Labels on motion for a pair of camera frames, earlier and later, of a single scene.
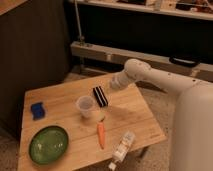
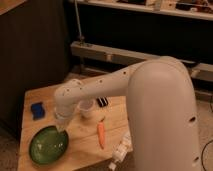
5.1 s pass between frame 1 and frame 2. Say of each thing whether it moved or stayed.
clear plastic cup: stayed
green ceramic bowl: stayed
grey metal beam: stayed
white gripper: moved
